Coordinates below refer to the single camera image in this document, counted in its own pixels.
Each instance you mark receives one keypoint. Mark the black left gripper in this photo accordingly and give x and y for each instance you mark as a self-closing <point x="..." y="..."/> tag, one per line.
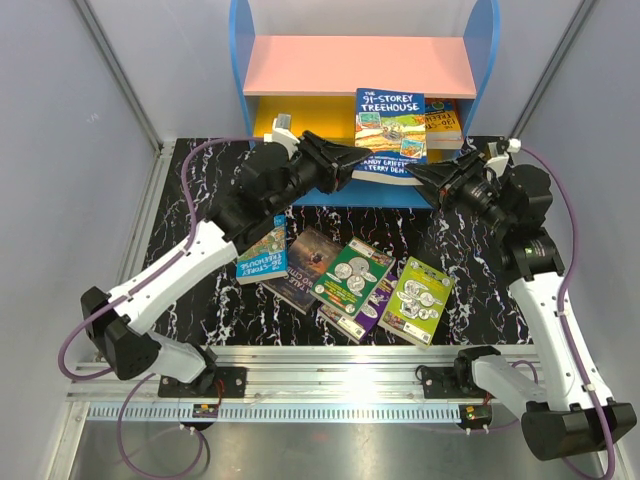
<point x="332" y="160"/>

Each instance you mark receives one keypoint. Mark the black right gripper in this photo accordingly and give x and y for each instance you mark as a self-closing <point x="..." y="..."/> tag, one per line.
<point x="432" y="179"/>

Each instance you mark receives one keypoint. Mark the yellow 130-storey treehouse book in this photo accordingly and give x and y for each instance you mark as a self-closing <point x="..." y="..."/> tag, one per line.
<point x="443" y="127"/>

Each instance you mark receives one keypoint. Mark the blue 91-storey treehouse book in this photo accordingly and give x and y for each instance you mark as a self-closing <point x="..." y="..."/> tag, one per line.
<point x="392" y="125"/>

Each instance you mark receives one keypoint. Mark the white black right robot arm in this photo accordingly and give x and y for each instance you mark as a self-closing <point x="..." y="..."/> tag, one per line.
<point x="574" y="412"/>

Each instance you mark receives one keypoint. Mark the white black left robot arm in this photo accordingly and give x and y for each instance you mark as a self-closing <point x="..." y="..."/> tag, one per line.
<point x="276" y="173"/>

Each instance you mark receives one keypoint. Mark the blue pink yellow bookshelf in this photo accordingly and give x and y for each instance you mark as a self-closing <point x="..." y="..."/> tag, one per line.
<point x="315" y="78"/>

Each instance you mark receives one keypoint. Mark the dark tale of two cities book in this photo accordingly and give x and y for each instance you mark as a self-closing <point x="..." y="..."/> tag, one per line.
<point x="309" y="257"/>

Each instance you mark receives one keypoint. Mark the light blue 26-storey book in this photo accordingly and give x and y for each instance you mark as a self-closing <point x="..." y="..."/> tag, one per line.
<point x="267" y="259"/>

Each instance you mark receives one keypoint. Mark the lime green treehouse book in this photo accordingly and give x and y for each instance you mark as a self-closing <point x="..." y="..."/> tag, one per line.
<point x="417" y="303"/>

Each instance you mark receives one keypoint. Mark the purple treehouse book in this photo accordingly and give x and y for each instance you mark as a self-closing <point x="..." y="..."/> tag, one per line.
<point x="365" y="321"/>

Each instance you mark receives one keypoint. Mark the right small circuit board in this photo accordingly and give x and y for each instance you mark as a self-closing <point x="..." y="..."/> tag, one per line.
<point x="480" y="413"/>

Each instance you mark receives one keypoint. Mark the small circuit board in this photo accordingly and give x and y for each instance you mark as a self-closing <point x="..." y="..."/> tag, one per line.
<point x="201" y="410"/>
<point x="480" y="413"/>

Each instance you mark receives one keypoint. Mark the left small circuit board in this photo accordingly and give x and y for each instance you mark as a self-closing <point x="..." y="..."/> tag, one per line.
<point x="201" y="410"/>

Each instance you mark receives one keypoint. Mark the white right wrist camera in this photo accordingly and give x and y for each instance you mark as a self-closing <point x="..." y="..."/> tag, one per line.
<point x="498" y="153"/>

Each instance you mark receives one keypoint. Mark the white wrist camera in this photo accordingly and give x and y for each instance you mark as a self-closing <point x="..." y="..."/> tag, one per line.
<point x="498" y="153"/>
<point x="281" y="134"/>

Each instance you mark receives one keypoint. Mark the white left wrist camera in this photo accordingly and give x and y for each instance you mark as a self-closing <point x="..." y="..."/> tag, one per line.
<point x="281" y="134"/>

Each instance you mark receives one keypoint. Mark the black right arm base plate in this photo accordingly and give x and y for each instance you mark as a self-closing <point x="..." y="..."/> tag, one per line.
<point x="442" y="383"/>

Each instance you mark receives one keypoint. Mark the aluminium mounting rail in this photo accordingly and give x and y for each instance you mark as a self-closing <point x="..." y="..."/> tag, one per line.
<point x="320" y="374"/>

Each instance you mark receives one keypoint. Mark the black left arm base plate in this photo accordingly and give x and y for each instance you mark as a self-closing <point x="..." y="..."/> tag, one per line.
<point x="230" y="381"/>

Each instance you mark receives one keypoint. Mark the slotted grey cable duct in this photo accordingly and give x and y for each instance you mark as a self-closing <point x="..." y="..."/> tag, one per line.
<point x="438" y="413"/>

